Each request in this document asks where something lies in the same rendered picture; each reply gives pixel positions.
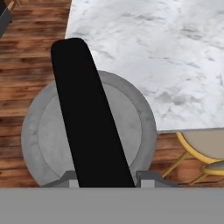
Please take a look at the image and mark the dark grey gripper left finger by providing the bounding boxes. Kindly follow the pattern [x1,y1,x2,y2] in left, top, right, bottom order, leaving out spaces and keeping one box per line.
[43,170,81,188]

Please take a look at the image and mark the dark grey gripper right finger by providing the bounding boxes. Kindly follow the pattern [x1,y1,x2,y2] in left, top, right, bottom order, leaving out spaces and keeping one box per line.
[136,170,179,188]

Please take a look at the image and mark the yellow stool with beige seat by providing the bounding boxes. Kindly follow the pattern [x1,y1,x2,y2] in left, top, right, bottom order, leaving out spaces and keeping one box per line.
[161,128,224,186]

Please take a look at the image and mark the dark grey cabinet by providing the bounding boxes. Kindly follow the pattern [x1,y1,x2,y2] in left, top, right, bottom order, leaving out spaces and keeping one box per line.
[0,3,13,39]

